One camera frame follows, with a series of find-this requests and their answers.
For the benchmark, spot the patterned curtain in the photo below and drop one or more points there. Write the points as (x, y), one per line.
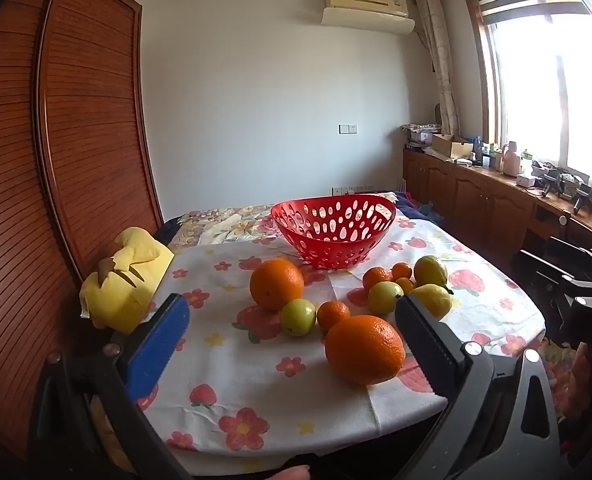
(440, 60)

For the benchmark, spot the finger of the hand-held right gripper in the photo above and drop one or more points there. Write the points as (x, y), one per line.
(545, 267)
(583, 257)

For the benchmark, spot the white wall socket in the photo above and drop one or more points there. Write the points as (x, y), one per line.
(351, 190)

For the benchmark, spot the floral blanket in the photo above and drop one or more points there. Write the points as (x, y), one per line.
(216, 225)

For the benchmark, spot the small black tripod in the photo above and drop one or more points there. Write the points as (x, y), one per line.
(550, 182)
(583, 200)

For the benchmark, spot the strawberry print white tablecloth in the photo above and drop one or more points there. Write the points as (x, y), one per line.
(256, 375)

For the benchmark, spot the red perforated plastic basket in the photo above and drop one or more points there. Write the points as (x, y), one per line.
(326, 256)

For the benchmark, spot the wooden slatted wardrobe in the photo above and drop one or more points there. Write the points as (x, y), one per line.
(51, 160)

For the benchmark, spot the large orange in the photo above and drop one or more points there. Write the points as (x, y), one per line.
(364, 350)
(276, 284)

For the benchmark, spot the open cardboard box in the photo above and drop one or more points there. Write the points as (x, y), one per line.
(450, 146)

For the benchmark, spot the wooden framed window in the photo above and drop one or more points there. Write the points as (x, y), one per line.
(545, 85)

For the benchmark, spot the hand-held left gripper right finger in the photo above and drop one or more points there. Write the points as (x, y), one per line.
(425, 340)

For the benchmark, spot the teal bag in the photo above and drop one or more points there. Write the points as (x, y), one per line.
(431, 212)

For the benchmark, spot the small white box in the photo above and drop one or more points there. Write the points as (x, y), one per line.
(526, 180)

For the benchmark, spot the small mandarin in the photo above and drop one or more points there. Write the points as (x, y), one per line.
(405, 286)

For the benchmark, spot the white air deflector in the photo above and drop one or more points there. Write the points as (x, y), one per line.
(370, 21)

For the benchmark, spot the yellow-green pear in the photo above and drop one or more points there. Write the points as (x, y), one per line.
(430, 270)
(434, 301)

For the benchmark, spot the pink kettle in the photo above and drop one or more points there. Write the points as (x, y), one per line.
(511, 160)

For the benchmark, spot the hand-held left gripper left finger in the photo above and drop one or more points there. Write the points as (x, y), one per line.
(158, 345)

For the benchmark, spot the white wall switch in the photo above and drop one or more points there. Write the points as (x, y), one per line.
(348, 129)

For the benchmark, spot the yellow plush toy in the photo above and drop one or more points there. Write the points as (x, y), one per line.
(121, 280)

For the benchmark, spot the green apple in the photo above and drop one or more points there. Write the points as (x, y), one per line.
(298, 317)
(383, 299)

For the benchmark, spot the wooden side cabinet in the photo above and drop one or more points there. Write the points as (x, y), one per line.
(475, 200)

